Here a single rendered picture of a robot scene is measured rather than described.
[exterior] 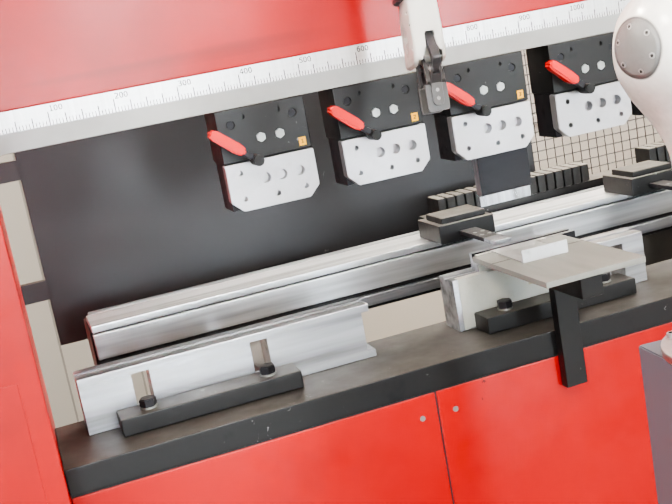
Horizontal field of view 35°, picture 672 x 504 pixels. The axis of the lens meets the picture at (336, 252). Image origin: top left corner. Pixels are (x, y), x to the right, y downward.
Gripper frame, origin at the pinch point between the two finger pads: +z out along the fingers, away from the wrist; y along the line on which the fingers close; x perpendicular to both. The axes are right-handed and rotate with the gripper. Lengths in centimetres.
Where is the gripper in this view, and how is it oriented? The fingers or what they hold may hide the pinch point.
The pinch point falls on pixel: (434, 100)
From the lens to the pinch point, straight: 162.3
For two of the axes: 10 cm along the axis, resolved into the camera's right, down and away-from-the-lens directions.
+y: 0.8, 0.6, -10.0
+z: 1.7, 9.8, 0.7
